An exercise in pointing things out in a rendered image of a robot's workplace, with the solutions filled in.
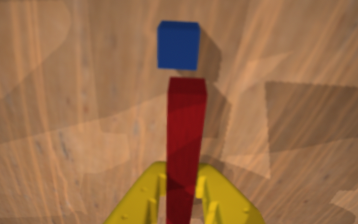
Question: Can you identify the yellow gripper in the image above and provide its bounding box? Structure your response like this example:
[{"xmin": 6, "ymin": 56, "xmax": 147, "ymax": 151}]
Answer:
[{"xmin": 103, "ymin": 161, "xmax": 265, "ymax": 224}]

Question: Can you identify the blue cube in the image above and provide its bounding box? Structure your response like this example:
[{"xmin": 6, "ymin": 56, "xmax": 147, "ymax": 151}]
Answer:
[{"xmin": 157, "ymin": 20, "xmax": 200, "ymax": 71}]

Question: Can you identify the red rod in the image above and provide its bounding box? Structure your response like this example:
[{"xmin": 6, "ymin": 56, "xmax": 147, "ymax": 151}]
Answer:
[{"xmin": 166, "ymin": 77, "xmax": 207, "ymax": 224}]

